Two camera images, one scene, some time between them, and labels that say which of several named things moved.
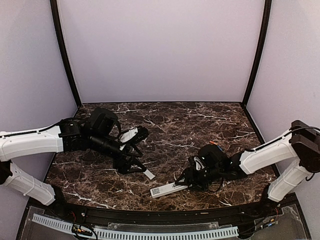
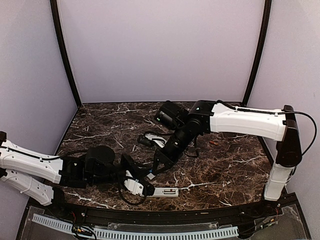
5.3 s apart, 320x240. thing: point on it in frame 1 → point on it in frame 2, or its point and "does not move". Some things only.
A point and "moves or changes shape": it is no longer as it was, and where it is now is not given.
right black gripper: [191, 178] → [163, 157]
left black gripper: [124, 168] → [126, 159]
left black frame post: [56, 24] does not move
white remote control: [166, 189] moves or changes shape
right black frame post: [263, 38] does not move
